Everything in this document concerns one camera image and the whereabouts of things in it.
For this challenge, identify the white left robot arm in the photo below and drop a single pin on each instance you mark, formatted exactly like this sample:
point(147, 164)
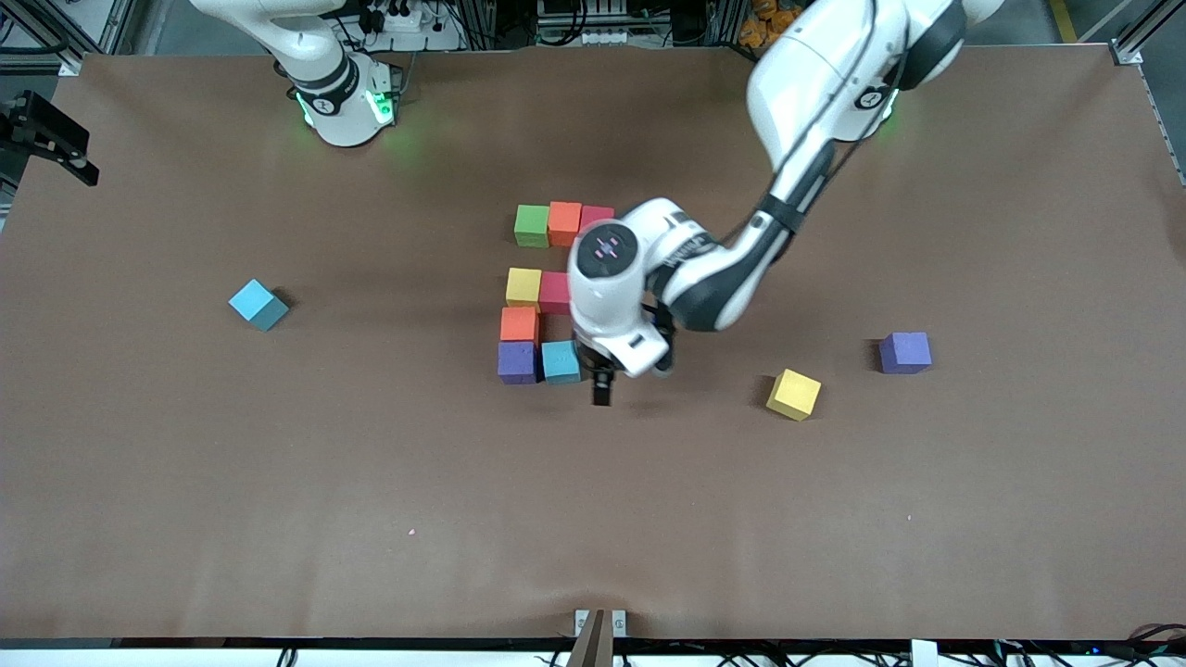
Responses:
point(815, 74)

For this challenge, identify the orange foam cube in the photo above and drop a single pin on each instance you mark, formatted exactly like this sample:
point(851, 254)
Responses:
point(520, 324)
point(564, 222)

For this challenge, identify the white power strip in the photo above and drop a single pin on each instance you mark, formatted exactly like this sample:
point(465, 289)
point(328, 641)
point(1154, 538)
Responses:
point(400, 18)

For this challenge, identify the light blue foam cube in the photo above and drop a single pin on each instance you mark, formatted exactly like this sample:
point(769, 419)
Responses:
point(258, 304)

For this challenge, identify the metal bracket with brown strip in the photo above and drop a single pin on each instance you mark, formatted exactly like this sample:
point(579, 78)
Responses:
point(598, 639)

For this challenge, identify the yellow foam cube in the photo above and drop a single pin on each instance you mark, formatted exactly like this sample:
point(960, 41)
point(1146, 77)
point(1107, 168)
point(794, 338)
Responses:
point(794, 394)
point(523, 287)

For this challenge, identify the green foam cube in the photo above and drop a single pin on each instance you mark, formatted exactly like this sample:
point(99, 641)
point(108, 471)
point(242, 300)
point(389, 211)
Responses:
point(533, 225)

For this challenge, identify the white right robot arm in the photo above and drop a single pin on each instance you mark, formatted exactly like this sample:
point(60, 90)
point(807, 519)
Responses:
point(338, 111)

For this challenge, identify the orange yellow toy pile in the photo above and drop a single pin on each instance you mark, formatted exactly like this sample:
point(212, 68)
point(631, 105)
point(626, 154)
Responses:
point(769, 23)

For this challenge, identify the teal foam cube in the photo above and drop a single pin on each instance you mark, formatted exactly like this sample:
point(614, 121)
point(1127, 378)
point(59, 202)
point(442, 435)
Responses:
point(561, 361)

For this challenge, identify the dark electronics rack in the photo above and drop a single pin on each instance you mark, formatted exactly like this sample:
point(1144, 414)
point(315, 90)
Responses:
point(602, 18)

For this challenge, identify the red foam cube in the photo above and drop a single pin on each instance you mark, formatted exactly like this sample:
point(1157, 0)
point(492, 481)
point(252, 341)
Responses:
point(554, 293)
point(598, 217)

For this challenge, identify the brown table cover sheet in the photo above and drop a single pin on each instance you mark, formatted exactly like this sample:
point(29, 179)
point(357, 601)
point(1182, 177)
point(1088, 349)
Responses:
point(593, 509)

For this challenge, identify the notched purple foam cube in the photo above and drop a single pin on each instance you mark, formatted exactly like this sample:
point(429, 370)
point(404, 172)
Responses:
point(904, 353)

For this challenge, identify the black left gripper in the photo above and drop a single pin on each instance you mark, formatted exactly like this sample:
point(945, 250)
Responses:
point(600, 380)

